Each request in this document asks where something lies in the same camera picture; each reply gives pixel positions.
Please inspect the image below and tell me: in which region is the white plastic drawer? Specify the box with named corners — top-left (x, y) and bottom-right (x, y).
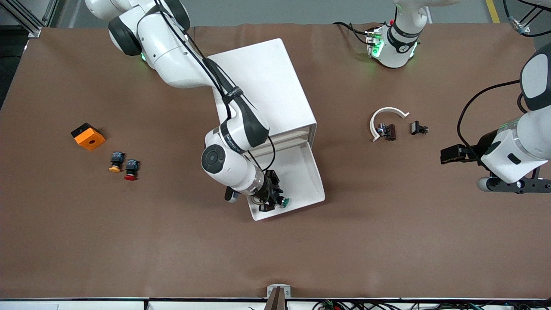
top-left (267, 127), bottom-right (311, 143)
top-left (258, 136), bottom-right (310, 150)
top-left (247, 142), bottom-right (326, 221)

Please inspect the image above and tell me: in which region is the white drawer cabinet shell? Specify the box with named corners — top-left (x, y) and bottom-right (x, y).
top-left (207, 38), bottom-right (317, 149)

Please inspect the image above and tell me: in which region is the red push button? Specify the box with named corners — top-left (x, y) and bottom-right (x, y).
top-left (124, 159), bottom-right (141, 181)

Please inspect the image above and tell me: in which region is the yellow push button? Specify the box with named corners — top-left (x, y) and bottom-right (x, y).
top-left (108, 152), bottom-right (126, 174)

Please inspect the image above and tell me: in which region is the white curved pipe clamp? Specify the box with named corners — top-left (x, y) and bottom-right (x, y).
top-left (370, 107), bottom-right (410, 142)

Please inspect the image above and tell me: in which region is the brown table mat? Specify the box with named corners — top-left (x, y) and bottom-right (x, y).
top-left (0, 22), bottom-right (551, 300)

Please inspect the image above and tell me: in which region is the orange box with hole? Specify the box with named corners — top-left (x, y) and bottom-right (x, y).
top-left (71, 123), bottom-right (106, 151)

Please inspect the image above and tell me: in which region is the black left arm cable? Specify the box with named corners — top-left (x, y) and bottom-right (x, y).
top-left (456, 79), bottom-right (523, 158)

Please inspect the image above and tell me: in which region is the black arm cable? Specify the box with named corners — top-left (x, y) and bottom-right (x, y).
top-left (456, 79), bottom-right (523, 158)
top-left (153, 0), bottom-right (277, 173)

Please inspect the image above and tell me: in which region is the metal valve brown handle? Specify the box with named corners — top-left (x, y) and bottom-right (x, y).
top-left (376, 123), bottom-right (396, 141)

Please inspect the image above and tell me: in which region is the brown tapered post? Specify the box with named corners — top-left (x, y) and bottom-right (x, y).
top-left (263, 287), bottom-right (287, 310)

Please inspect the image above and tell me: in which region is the tangled cable bundle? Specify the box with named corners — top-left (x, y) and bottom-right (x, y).
top-left (313, 300), bottom-right (551, 310)

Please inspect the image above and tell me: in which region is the aluminium frame strut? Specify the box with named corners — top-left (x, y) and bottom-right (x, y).
top-left (0, 0), bottom-right (59, 38)
top-left (516, 0), bottom-right (547, 33)

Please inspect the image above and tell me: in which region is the black base cable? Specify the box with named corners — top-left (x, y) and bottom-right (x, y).
top-left (332, 21), bottom-right (375, 47)

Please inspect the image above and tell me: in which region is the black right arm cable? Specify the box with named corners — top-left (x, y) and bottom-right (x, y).
top-left (153, 0), bottom-right (277, 173)

